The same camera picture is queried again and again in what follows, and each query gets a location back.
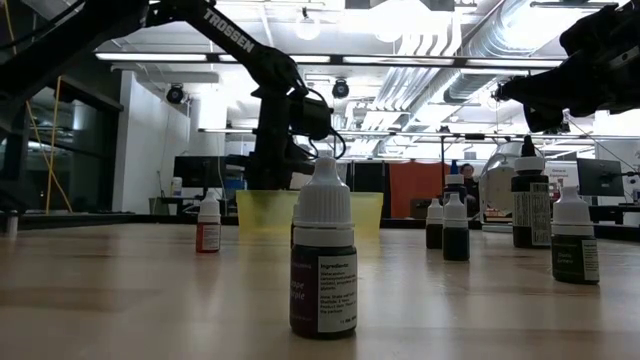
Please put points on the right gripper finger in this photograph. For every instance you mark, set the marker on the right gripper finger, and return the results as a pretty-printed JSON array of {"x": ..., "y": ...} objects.
[
  {"x": 545, "y": 90},
  {"x": 542, "y": 117}
]

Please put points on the large black-capped colouring bottle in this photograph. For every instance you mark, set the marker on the large black-capped colouring bottle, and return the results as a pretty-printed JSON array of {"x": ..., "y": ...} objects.
[{"x": 527, "y": 210}]

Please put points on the large blue-capped colouring bottle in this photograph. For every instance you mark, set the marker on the large blue-capped colouring bottle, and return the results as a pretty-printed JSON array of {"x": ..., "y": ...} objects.
[{"x": 454, "y": 179}]

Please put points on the red small dropper bottle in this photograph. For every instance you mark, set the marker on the red small dropper bottle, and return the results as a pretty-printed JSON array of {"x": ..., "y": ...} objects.
[{"x": 208, "y": 235}]

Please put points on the dark green small dropper bottle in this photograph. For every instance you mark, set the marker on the dark green small dropper bottle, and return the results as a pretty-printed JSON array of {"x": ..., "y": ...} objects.
[{"x": 575, "y": 260}]

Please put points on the purple small dropper bottle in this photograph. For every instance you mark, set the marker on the purple small dropper bottle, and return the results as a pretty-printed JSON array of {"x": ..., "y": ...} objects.
[{"x": 322, "y": 280}]

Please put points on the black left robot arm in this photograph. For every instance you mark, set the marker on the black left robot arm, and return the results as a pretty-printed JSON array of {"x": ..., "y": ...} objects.
[{"x": 235, "y": 37}]

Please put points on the black ceiling spotlight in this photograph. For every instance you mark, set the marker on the black ceiling spotlight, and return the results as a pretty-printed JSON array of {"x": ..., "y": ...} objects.
[
  {"x": 175, "y": 94},
  {"x": 500, "y": 92},
  {"x": 340, "y": 89}
]

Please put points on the black computer monitor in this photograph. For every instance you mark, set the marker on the black computer monitor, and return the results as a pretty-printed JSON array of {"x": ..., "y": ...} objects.
[
  {"x": 200, "y": 172},
  {"x": 600, "y": 177}
]

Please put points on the yellow translucent plastic bin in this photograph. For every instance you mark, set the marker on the yellow translucent plastic bin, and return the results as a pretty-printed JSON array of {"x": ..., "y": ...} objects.
[{"x": 265, "y": 210}]

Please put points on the person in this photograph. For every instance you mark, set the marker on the person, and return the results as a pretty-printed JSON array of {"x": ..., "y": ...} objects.
[{"x": 468, "y": 172}]

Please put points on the black partition panel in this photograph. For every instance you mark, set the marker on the black partition panel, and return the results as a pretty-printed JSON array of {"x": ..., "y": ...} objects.
[{"x": 370, "y": 175}]

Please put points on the white wipes canister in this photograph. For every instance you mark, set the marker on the white wipes canister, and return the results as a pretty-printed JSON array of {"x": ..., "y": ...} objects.
[{"x": 176, "y": 187}]

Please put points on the black office desk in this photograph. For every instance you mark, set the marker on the black office desk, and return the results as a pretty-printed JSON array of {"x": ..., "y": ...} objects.
[{"x": 167, "y": 200}]

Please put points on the orange partition curtain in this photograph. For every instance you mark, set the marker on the orange partition curtain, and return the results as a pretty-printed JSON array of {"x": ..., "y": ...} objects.
[{"x": 410, "y": 185}]

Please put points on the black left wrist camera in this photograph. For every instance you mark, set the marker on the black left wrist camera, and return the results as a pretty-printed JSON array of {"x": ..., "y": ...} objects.
[{"x": 311, "y": 117}]

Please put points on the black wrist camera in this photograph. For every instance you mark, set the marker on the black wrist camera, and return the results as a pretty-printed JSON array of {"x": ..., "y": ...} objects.
[
  {"x": 595, "y": 30},
  {"x": 311, "y": 117}
]

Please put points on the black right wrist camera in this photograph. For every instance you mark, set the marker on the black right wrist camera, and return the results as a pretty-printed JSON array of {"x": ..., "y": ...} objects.
[{"x": 595, "y": 30}]

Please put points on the white wall sign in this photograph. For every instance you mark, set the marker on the white wall sign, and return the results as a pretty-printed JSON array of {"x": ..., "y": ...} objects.
[{"x": 565, "y": 175}]

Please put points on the black frame bar with lights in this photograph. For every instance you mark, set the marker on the black frame bar with lights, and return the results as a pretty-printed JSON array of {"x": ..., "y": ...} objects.
[{"x": 460, "y": 62}]

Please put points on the small grey post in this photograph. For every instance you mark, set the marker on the small grey post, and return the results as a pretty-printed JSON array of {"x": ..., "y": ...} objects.
[{"x": 11, "y": 225}]

